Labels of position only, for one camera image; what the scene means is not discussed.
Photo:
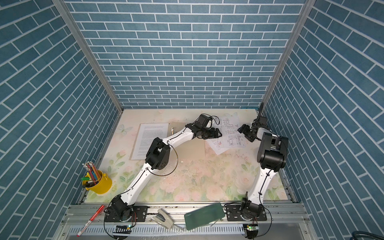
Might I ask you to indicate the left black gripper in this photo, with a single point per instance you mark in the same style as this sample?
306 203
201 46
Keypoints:
211 135

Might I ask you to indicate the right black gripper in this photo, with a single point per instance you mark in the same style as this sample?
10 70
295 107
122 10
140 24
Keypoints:
245 128

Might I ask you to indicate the diagram printed paper sheet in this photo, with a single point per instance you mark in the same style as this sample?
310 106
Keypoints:
230 138

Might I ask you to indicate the beige cardboard file folder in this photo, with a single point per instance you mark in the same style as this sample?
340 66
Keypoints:
193 146

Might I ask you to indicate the text printed paper sheet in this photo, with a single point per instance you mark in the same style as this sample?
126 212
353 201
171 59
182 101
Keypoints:
146 134

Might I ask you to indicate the small-text printed paper sheet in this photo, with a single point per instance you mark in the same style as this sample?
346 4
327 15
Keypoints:
214 148

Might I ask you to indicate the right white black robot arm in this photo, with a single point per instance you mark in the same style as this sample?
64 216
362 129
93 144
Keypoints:
271 156

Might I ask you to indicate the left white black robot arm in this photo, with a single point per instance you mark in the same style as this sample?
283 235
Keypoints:
120 209

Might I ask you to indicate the green notebook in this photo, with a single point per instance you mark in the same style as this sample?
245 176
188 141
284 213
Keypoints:
204 216

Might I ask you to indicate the right controller board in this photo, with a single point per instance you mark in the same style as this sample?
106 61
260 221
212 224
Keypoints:
251 231

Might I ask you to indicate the controller board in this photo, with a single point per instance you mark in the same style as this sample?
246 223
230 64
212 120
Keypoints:
251 231
122 232

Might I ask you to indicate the grey stapler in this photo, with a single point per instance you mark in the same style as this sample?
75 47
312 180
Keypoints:
163 218

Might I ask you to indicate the yellow pen holder cup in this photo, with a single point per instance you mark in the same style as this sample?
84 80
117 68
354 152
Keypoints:
102 187

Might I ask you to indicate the coloured pencils bundle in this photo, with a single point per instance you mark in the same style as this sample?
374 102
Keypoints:
93 172

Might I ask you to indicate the left controller board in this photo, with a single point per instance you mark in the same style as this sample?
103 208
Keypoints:
122 232

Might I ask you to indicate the red white marker pen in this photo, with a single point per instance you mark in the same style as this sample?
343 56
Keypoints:
101 208

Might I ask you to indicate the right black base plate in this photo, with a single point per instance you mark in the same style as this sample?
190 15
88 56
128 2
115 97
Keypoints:
234 214

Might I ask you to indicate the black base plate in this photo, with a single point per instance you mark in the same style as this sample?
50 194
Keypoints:
234 214
140 211

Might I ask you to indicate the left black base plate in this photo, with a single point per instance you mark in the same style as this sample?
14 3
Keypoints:
140 211

